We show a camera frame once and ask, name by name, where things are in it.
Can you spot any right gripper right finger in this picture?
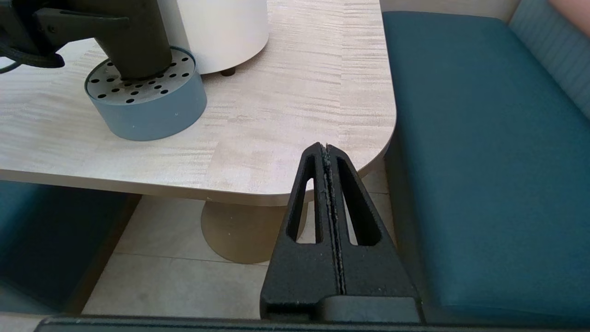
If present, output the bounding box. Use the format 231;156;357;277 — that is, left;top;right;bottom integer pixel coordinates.
327;146;419;301

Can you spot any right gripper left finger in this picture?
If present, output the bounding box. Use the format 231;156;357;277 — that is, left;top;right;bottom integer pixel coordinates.
260;143;344;306

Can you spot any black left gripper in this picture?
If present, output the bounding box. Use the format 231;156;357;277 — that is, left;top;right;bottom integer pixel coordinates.
0;0;130;57

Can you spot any dark brown plastic cup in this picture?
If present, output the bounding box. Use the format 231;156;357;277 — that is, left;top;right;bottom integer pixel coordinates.
94;0;172;80

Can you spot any large blue-grey perforated drip tray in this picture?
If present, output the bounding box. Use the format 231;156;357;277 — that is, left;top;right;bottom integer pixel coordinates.
84;45;207;142

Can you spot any teal ribbed sofa bench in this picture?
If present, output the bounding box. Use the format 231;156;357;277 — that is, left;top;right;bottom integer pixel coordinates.
382;0;590;326
0;180;139;315

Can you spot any pink bolster cushion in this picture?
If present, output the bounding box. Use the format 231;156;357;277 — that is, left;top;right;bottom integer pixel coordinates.
549;0;590;24

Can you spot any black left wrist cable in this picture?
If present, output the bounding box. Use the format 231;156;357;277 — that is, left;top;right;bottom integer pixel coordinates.
0;44;65;74

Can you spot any beige table pedestal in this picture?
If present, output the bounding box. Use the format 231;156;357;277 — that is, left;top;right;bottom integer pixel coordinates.
201;197;308;264

